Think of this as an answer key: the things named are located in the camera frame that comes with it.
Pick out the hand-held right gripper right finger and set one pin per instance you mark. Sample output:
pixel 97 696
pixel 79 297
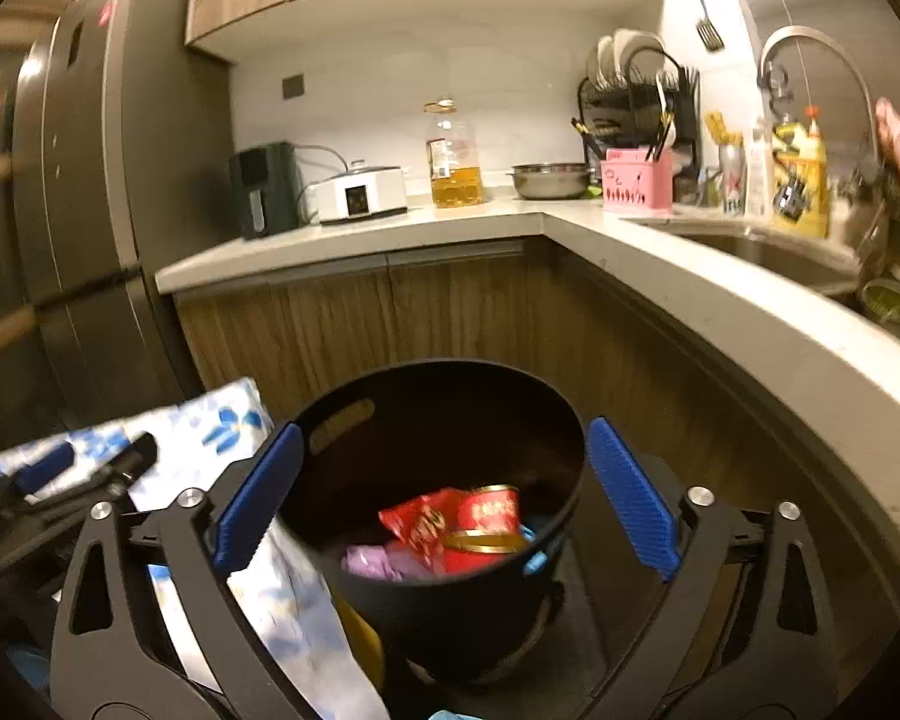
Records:
pixel 630 502

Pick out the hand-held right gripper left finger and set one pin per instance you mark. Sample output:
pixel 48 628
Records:
pixel 259 502

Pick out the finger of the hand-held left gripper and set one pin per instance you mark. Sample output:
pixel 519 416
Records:
pixel 124 457
pixel 41 469

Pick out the purple glove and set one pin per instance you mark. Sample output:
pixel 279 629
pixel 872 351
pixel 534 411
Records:
pixel 379 562

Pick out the red snack bag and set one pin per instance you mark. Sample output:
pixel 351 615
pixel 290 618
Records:
pixel 420 525

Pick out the black trash bin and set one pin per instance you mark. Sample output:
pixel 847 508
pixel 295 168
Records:
pixel 435 420

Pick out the blue floral tablecloth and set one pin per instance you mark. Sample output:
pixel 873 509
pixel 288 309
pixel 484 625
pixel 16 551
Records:
pixel 300 630

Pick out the yellow plastic object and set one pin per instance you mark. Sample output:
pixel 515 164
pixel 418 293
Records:
pixel 364 645

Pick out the white stone countertop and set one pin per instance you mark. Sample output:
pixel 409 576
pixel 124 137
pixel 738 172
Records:
pixel 720 300

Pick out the wooden lower cabinet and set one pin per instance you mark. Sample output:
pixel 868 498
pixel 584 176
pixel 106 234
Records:
pixel 420 315

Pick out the dark grey refrigerator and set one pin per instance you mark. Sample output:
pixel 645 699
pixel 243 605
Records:
pixel 105 202

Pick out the steel kitchen sink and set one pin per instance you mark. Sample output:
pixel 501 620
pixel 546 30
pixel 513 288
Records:
pixel 780 259

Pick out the black air fryer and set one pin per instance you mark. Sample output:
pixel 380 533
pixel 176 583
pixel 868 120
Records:
pixel 262 187

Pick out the pink utensil holder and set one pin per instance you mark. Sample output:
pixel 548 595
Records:
pixel 637 184

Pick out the white electric cooker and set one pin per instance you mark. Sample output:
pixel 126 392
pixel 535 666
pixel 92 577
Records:
pixel 356 195

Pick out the steel basin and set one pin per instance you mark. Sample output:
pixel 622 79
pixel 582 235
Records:
pixel 547 181

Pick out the beer can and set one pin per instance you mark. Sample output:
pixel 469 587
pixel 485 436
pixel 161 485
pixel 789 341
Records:
pixel 731 180

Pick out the white plastic bottle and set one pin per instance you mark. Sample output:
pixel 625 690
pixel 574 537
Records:
pixel 756 172

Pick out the white spoon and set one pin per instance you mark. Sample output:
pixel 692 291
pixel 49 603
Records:
pixel 666 133

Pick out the cooking oil bottle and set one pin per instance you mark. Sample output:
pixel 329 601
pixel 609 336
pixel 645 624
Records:
pixel 454 172

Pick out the yellow detergent bottle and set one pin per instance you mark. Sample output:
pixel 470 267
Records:
pixel 802 165

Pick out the yellow sponge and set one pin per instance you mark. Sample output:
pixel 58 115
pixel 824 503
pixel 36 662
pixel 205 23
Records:
pixel 724 127

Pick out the black dish rack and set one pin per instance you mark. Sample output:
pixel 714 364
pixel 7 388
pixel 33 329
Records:
pixel 690 112

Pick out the white plate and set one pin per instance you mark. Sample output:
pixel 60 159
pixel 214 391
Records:
pixel 604 61
pixel 621 54
pixel 645 45

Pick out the hanging metal spatula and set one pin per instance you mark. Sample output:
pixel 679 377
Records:
pixel 711 34

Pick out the steel kitchen faucet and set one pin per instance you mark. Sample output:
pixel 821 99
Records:
pixel 802 34

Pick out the dark wall socket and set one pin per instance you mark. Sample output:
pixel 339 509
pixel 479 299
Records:
pixel 293 86

